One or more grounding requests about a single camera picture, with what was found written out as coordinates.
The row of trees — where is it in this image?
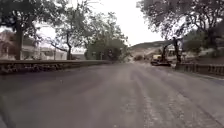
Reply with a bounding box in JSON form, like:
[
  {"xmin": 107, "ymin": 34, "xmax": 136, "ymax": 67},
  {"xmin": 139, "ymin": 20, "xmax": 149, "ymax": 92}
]
[{"xmin": 0, "ymin": 0, "xmax": 131, "ymax": 62}]

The grey asphalt road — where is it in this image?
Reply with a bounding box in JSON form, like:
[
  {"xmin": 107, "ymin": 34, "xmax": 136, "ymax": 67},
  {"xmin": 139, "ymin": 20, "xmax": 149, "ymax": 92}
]
[{"xmin": 0, "ymin": 61, "xmax": 224, "ymax": 128}]

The wooded hillside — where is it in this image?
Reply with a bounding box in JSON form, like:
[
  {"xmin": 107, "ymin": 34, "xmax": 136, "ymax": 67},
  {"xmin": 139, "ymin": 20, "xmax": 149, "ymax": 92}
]
[{"xmin": 128, "ymin": 39, "xmax": 174, "ymax": 62}]

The yellow excavator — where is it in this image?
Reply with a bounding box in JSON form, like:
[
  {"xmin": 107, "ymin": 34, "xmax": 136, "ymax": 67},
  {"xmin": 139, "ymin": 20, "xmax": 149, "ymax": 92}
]
[{"xmin": 149, "ymin": 36, "xmax": 184, "ymax": 67}]

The pale building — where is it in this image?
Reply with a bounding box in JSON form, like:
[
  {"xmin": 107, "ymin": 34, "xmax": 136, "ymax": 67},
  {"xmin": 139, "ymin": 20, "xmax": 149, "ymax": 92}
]
[{"xmin": 0, "ymin": 29, "xmax": 86, "ymax": 62}]

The large dark tree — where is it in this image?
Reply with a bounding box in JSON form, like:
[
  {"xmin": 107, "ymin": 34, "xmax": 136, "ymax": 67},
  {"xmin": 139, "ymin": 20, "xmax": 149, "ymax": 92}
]
[{"xmin": 136, "ymin": 0, "xmax": 224, "ymax": 64}]

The white painted line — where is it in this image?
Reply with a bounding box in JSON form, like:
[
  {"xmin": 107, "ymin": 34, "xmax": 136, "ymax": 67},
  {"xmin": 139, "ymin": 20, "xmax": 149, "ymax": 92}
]
[{"xmin": 186, "ymin": 71, "xmax": 224, "ymax": 82}]

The low stone wall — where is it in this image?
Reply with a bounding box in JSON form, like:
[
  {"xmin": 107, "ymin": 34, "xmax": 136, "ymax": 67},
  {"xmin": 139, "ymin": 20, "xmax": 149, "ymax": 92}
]
[
  {"xmin": 174, "ymin": 62, "xmax": 224, "ymax": 77},
  {"xmin": 0, "ymin": 59, "xmax": 113, "ymax": 75}
]

